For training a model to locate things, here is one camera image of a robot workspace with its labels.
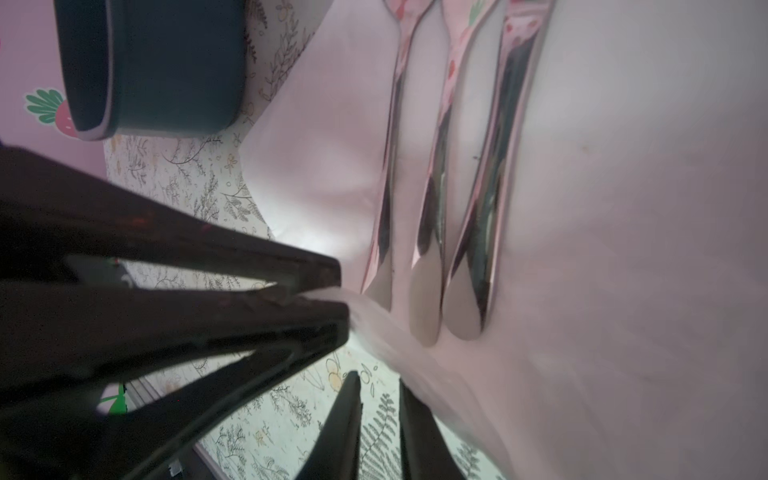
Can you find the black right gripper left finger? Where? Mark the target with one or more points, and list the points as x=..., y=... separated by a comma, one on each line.
x=335, y=455

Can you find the silver table knife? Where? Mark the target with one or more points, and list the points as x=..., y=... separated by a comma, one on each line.
x=469, y=287

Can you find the silver spoon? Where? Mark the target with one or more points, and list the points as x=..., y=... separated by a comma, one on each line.
x=378, y=278

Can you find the silver fork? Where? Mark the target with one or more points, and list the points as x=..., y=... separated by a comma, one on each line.
x=461, y=19

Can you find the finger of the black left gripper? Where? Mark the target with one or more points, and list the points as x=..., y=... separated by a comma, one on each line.
x=61, y=345
x=50, y=211

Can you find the teal plastic tray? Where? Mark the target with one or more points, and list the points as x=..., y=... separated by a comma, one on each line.
x=151, y=68

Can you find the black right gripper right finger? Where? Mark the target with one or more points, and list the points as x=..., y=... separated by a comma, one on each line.
x=424, y=453

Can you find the white paper napkin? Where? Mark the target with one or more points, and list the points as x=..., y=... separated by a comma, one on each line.
x=628, y=336

